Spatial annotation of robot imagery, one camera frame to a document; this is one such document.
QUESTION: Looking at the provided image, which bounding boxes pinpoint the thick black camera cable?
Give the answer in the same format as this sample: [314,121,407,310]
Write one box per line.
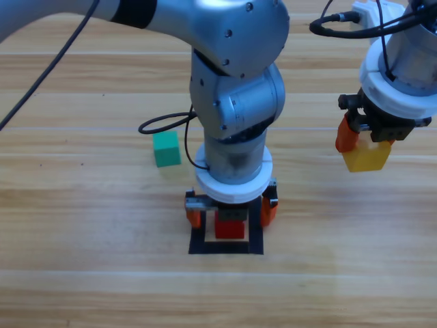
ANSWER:
[0,0,100,133]
[309,11,437,39]

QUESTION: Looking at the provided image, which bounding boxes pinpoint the black tape square outline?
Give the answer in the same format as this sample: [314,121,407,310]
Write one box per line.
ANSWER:
[188,194,265,256]

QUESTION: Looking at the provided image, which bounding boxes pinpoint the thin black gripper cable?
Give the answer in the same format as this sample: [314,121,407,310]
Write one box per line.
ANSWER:
[137,105,210,171]
[374,0,397,82]

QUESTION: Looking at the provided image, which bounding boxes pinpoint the green wooden cube block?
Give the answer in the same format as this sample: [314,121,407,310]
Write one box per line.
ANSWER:
[152,131,182,168]

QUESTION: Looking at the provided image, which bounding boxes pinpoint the red wooden cube block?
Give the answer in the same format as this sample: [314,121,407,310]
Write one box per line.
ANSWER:
[214,211,246,240]

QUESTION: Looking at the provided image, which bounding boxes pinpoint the yellow wooden cube block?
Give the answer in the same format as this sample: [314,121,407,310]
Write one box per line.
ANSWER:
[342,138,393,173]

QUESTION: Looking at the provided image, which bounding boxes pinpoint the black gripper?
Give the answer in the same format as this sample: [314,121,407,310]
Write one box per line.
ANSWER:
[185,184,279,230]
[335,94,433,154]

